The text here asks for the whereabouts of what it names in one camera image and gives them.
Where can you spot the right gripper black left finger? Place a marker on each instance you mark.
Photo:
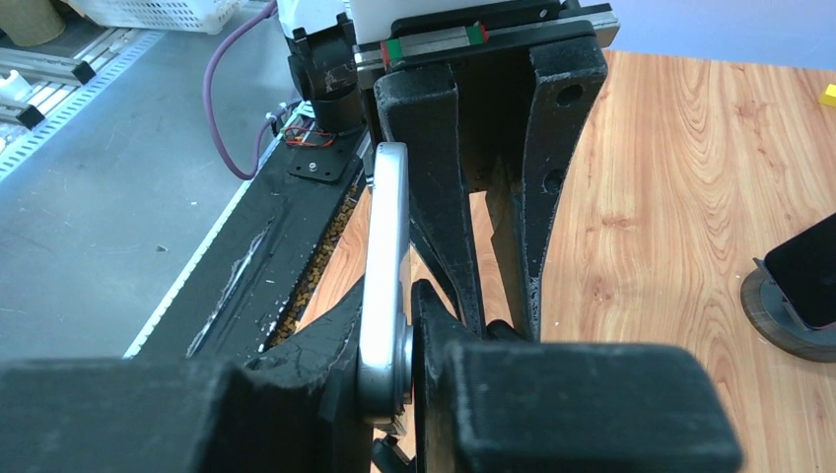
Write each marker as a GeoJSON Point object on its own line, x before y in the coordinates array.
{"type": "Point", "coordinates": [290, 410]}

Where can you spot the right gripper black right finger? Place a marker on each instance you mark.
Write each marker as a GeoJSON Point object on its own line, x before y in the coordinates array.
{"type": "Point", "coordinates": [519, 406]}

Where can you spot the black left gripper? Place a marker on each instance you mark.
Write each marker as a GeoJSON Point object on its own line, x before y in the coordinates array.
{"type": "Point", "coordinates": [551, 98]}

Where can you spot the black smartphone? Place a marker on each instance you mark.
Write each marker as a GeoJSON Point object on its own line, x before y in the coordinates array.
{"type": "Point", "coordinates": [384, 375]}
{"type": "Point", "coordinates": [803, 267]}

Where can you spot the grey round stand base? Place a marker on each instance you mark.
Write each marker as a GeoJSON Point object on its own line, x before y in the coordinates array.
{"type": "Point", "coordinates": [770, 313]}

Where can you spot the black phone stand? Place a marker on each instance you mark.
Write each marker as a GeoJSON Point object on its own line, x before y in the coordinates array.
{"type": "Point", "coordinates": [386, 454]}

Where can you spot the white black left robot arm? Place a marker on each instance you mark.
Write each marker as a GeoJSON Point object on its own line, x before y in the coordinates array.
{"type": "Point", "coordinates": [487, 96]}

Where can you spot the white perforated storage basket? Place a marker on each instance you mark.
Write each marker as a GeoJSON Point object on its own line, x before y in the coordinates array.
{"type": "Point", "coordinates": [191, 16]}

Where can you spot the yellow toy brick left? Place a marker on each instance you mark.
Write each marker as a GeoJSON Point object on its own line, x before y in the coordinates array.
{"type": "Point", "coordinates": [828, 96]}

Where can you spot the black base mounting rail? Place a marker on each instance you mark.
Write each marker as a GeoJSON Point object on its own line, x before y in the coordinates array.
{"type": "Point", "coordinates": [254, 273]}

